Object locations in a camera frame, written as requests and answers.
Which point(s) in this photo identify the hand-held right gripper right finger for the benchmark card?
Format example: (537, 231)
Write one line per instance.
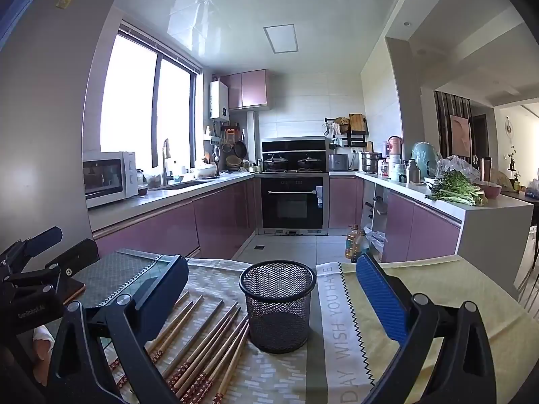
(379, 298)

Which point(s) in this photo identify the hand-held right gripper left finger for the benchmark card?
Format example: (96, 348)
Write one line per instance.
(162, 286)

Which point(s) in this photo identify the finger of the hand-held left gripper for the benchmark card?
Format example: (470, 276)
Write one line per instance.
(78, 256)
(46, 240)

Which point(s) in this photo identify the bundle of wooden chopsticks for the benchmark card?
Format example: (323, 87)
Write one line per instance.
(212, 364)

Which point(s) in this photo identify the black mesh utensil holder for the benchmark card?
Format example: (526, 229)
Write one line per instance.
(278, 320)

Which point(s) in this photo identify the person's left hand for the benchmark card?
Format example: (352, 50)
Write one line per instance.
(44, 362)

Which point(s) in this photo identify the pink lower kitchen cabinets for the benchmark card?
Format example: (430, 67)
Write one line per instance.
(168, 227)
(412, 227)

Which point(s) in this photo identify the pink kitchen cabinets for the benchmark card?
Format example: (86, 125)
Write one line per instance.
(412, 227)
(248, 88)
(168, 227)

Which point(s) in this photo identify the yellow cooking oil bottle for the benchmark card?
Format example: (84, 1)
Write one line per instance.
(353, 244)

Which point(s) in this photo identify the white microwave oven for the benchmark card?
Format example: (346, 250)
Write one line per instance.
(109, 179)

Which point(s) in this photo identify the printed patterned tablecloth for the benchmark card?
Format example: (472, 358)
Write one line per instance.
(294, 378)

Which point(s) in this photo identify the steel kitchen faucet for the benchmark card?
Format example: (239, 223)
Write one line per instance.
(165, 164)

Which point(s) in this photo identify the grey refrigerator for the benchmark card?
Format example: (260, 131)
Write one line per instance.
(50, 113)

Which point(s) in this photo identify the black built-in oven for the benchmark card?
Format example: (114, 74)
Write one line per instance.
(292, 206)

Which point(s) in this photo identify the steel thermos flask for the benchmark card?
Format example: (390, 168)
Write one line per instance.
(411, 172)

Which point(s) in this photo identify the white bottle red label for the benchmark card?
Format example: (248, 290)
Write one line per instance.
(382, 168)

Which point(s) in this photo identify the white jar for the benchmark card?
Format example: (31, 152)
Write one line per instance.
(396, 168)

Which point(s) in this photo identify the bunch of green vegetables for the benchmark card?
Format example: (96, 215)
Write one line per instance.
(457, 189)

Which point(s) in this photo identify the stainless steel stock pot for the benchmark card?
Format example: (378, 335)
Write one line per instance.
(370, 163)

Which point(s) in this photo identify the silver rice cooker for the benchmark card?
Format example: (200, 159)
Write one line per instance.
(338, 163)

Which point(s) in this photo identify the black pot with glass lid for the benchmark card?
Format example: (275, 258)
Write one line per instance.
(309, 164)
(276, 163)

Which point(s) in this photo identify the dining chair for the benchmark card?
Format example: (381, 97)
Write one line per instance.
(529, 282)

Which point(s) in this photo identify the pink electric kettle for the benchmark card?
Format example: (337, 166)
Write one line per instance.
(393, 146)

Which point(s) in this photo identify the pink bowl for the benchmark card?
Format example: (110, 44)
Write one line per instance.
(488, 190)

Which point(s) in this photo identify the clear plastic bag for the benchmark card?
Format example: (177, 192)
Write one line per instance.
(459, 166)

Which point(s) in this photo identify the hanging black frying pan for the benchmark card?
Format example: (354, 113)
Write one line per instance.
(240, 150)

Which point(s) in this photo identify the kitchen window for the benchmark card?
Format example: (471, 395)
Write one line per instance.
(130, 92)

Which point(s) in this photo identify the steel tumbler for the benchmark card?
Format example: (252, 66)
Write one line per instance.
(486, 166)

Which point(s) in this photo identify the black range hood panel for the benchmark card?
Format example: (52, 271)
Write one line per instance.
(294, 145)

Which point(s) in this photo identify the wooden cutting board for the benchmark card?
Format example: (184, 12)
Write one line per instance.
(356, 122)

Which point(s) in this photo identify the dark slatted room divider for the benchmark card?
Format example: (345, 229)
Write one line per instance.
(441, 126)

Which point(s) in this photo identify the white water heater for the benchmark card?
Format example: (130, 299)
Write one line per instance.
(219, 99)

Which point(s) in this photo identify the pink upper kitchen cabinets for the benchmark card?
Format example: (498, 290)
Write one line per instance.
(248, 88)

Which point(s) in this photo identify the square ceiling light panel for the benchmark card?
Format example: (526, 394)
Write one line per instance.
(281, 39)

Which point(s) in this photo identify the black wall rack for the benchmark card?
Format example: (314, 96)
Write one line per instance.
(353, 139)

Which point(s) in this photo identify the pink wall picture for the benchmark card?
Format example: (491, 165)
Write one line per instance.
(460, 136)

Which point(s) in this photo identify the wall clock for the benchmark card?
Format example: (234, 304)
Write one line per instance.
(507, 128)

